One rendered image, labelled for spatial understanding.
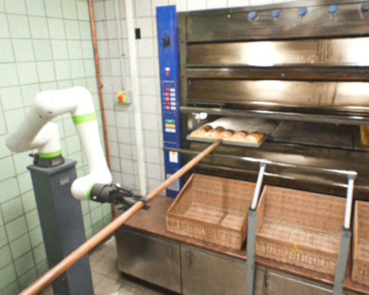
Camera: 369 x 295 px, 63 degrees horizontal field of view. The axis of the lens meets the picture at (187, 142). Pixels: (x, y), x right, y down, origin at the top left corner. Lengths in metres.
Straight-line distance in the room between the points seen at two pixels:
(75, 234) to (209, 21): 1.71
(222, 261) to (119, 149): 1.43
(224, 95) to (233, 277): 1.26
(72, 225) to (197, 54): 1.46
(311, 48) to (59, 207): 1.83
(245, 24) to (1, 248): 2.27
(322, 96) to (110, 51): 1.73
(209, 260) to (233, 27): 1.60
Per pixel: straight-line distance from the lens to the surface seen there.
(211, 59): 2.28
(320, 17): 2.14
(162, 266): 2.44
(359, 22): 2.13
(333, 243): 2.31
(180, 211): 2.40
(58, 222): 2.02
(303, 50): 2.14
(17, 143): 1.79
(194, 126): 2.55
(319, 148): 2.22
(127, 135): 2.81
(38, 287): 1.04
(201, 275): 2.30
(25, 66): 2.44
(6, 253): 2.60
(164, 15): 2.44
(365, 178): 2.28
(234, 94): 2.24
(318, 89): 2.15
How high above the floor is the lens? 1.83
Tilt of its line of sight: 17 degrees down
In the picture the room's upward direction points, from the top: 2 degrees counter-clockwise
